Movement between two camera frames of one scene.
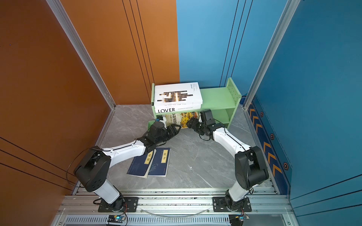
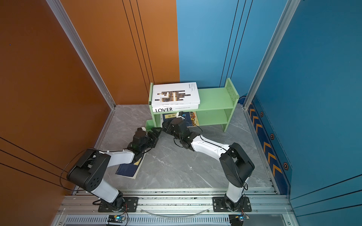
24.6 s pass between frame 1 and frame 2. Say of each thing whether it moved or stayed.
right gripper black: moved
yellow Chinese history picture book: moved
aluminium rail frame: stayed
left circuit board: stayed
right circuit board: stayed
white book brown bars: stayed
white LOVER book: stayed
